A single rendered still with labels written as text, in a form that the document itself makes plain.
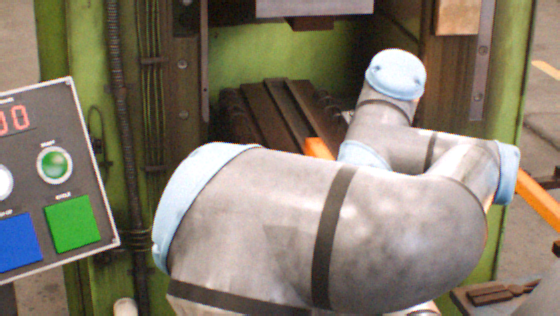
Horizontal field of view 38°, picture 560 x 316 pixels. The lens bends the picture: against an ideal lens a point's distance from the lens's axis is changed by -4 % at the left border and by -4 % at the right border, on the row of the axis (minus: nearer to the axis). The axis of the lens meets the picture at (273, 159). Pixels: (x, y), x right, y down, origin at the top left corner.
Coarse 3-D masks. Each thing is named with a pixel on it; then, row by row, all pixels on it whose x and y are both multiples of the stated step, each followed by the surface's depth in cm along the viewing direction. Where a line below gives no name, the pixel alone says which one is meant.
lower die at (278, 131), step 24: (240, 96) 181; (264, 96) 179; (240, 120) 170; (264, 120) 167; (288, 120) 165; (312, 120) 165; (240, 144) 161; (264, 144) 160; (288, 144) 158; (336, 144) 158
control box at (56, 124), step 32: (0, 96) 124; (32, 96) 126; (64, 96) 129; (0, 128) 123; (32, 128) 125; (64, 128) 128; (0, 160) 122; (32, 160) 125; (32, 192) 124; (64, 192) 127; (96, 192) 130; (96, 224) 129; (64, 256) 126
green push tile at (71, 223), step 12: (60, 204) 126; (72, 204) 127; (84, 204) 128; (48, 216) 125; (60, 216) 126; (72, 216) 127; (84, 216) 128; (60, 228) 125; (72, 228) 126; (84, 228) 127; (96, 228) 128; (60, 240) 125; (72, 240) 126; (84, 240) 127; (96, 240) 128; (60, 252) 125
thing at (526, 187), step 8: (520, 168) 150; (520, 176) 147; (528, 176) 147; (520, 184) 145; (528, 184) 144; (536, 184) 144; (520, 192) 145; (528, 192) 142; (536, 192) 142; (544, 192) 142; (528, 200) 142; (536, 200) 140; (544, 200) 139; (552, 200) 139; (536, 208) 140; (544, 208) 137; (552, 208) 137; (544, 216) 138; (552, 216) 135; (552, 224) 135
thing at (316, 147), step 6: (306, 138) 155; (312, 138) 155; (318, 138) 156; (306, 144) 155; (312, 144) 153; (318, 144) 153; (324, 144) 153; (312, 150) 151; (318, 150) 151; (324, 150) 150; (312, 156) 151; (318, 156) 148; (324, 156) 148; (330, 156) 148
